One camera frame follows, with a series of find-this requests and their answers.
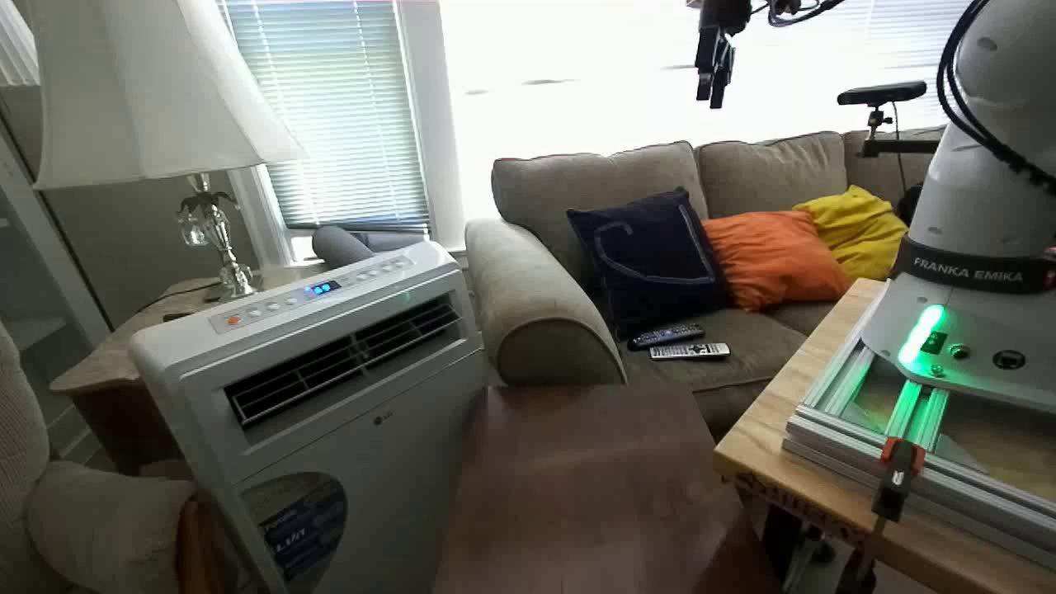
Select grey exhaust hose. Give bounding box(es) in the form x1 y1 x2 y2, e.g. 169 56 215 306
310 225 377 269

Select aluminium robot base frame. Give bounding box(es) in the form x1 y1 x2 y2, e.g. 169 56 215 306
781 339 1056 553

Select dark wooden side table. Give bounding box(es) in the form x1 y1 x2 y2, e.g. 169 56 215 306
428 377 784 594

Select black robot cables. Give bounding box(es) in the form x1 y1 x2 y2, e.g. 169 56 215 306
934 0 1056 192

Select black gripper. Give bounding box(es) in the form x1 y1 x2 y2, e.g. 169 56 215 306
693 0 756 111

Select beige armchair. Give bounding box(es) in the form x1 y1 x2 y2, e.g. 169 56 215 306
0 322 197 594

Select black remote control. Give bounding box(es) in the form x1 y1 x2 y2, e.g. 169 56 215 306
626 322 709 352

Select white portable air conditioner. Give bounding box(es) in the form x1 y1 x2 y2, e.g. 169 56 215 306
126 236 498 594

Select navy blue pillow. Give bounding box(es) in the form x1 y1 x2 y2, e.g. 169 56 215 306
563 185 737 344

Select beige fabric sofa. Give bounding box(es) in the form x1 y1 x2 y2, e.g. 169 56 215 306
461 124 950 443

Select orange pillow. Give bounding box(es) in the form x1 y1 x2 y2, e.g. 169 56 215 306
700 207 855 314

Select black orange table clamp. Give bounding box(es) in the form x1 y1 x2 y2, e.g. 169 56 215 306
837 435 927 594

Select crystal stem lamp white shade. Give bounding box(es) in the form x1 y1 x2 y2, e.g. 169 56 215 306
13 0 310 302

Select wooden lamp end table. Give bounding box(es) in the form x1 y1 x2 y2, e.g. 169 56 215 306
46 259 325 475

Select black camera on tripod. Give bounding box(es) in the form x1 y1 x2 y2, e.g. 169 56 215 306
836 77 948 159

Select white window blind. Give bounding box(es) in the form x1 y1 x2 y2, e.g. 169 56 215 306
215 0 428 229

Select light wood robot table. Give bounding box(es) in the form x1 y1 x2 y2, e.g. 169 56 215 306
709 275 1056 594

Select yellow cloth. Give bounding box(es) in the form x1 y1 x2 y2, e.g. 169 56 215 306
793 180 909 283

